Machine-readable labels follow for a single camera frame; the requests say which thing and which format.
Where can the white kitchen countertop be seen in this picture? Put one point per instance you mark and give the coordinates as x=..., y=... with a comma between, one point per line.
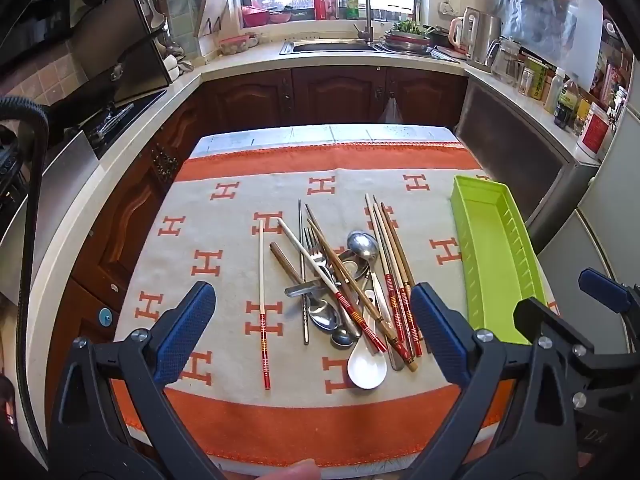
x=235, y=62

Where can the metal fork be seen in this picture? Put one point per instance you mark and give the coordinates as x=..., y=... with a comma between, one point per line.
x=312, y=242

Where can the group of condiment bottles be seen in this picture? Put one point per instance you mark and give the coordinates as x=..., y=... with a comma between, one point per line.
x=565, y=100

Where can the brown chopstick with red end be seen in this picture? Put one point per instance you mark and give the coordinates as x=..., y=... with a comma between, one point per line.
x=392, y=232

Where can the glass pitcher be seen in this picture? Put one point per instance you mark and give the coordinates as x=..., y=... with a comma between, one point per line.
x=506, y=62

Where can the hanging kitchen ladles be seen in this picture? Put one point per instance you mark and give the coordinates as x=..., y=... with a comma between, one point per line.
x=155, y=7

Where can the stainless steel splash guard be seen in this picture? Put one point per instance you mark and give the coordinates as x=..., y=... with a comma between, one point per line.
x=125, y=15

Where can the large metal spoon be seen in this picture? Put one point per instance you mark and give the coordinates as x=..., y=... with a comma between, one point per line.
x=363, y=247

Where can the stainless steel box appliance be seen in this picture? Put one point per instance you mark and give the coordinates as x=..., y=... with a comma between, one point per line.
x=60, y=185

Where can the green plastic utensil tray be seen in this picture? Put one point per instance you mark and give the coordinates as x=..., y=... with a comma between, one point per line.
x=487, y=240

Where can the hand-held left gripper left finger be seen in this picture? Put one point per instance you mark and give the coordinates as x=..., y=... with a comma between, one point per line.
x=185, y=330

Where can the dark brown wooden chopstick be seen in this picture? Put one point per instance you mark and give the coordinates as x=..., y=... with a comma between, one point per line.
x=285, y=260

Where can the pink plastic basin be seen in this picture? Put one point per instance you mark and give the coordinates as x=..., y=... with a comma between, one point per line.
x=280, y=17

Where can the metal basin with vegetables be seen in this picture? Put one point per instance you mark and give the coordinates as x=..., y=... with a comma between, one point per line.
x=407, y=40

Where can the brushed metal appliance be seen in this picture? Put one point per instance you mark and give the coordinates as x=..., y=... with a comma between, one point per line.
x=510, y=145

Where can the red plastic basin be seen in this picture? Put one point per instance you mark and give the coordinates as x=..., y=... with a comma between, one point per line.
x=256, y=16

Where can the black gas stove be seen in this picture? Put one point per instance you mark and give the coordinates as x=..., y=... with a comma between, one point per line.
x=125, y=115

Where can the green container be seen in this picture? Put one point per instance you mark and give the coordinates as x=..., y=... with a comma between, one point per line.
x=353, y=10

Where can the steel kitchen sink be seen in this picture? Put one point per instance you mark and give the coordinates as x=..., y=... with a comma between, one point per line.
x=330, y=47

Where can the light brown wooden chopstick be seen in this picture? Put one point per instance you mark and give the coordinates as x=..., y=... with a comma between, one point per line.
x=320, y=227

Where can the hanging clear plastic bag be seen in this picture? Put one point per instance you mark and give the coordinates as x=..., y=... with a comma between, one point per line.
x=390, y=110

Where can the small metal spoon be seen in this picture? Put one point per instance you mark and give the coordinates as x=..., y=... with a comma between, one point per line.
x=342, y=338

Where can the dark wooden kitchen cabinets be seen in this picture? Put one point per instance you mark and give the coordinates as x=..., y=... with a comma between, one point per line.
x=250, y=95

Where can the clear plastic sheet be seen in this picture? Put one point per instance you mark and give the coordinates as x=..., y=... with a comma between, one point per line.
x=550, y=10

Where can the white ceramic dishes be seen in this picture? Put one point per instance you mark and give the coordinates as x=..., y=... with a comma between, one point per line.
x=175, y=65

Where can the wooden cutting board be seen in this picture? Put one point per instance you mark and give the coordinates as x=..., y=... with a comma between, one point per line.
x=212, y=7

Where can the orange and beige printed blanket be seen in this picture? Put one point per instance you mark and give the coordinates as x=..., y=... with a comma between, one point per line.
x=225, y=240

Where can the white ceramic spoon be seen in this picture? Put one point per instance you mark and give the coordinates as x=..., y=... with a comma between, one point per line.
x=367, y=367

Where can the red spray bottle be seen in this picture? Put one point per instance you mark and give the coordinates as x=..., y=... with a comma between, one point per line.
x=319, y=2

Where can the pink bottle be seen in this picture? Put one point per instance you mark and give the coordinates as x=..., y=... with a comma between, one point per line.
x=332, y=2

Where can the white wall socket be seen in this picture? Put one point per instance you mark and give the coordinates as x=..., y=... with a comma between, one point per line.
x=445, y=5

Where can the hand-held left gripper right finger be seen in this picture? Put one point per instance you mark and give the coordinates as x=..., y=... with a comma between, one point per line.
x=440, y=335

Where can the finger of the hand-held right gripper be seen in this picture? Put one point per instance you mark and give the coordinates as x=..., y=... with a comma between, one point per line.
x=602, y=290
x=537, y=317

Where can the person's left hand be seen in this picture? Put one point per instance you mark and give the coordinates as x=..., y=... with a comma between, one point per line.
x=295, y=471

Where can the steel kitchen faucet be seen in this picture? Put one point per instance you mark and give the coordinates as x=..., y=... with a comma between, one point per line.
x=367, y=15

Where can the blue round cabinet lock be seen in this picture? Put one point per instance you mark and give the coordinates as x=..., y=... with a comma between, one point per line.
x=106, y=316

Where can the pink-rimmed food container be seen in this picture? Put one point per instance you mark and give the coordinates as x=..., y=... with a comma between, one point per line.
x=234, y=45

